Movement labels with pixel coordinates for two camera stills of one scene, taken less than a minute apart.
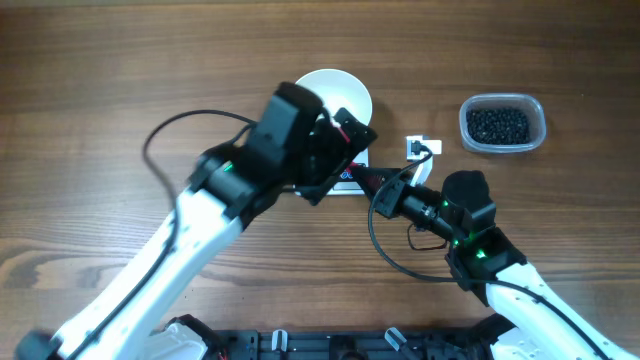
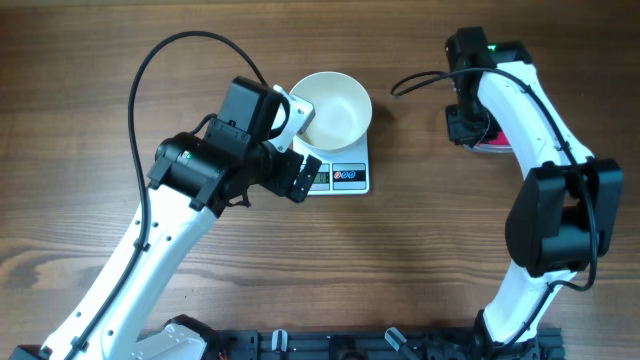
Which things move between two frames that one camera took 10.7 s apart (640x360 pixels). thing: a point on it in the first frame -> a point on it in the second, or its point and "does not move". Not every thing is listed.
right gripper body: [390, 205] -> [468, 121]
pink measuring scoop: [352, 164] -> [498, 140]
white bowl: [339, 89] does not move
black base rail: [415, 344] does not move
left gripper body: [330, 154] -> [279, 170]
